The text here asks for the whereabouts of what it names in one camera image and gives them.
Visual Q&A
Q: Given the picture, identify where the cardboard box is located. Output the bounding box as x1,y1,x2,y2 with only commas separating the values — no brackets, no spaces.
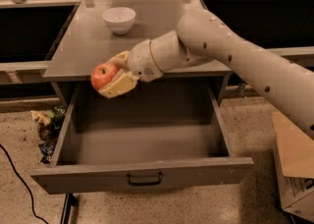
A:
272,112,314,222

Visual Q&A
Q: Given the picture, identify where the grey open top drawer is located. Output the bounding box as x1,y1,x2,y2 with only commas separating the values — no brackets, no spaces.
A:
31,82,253,194

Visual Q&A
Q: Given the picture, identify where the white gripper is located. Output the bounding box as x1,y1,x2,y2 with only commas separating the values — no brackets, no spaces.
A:
98,39,163,98

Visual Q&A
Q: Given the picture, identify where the red apple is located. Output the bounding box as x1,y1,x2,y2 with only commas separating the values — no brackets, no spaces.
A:
91,62,118,90

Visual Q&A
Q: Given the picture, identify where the black drawer handle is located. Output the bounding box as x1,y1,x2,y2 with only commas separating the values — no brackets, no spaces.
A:
127,172,163,187

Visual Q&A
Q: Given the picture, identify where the black floor cable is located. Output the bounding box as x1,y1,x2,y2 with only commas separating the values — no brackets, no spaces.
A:
0,142,51,224

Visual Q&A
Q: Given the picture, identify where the white ceramic bowl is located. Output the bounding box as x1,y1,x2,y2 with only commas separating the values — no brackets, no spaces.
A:
102,7,136,34

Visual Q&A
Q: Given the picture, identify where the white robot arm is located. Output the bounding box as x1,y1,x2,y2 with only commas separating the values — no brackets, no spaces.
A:
98,10,314,138

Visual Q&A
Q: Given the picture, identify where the grey cabinet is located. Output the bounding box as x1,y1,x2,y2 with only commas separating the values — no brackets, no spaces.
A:
42,0,236,107

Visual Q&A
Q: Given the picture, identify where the crumpled snack bags pile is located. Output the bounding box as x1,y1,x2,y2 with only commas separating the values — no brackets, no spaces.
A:
30,106,66,164

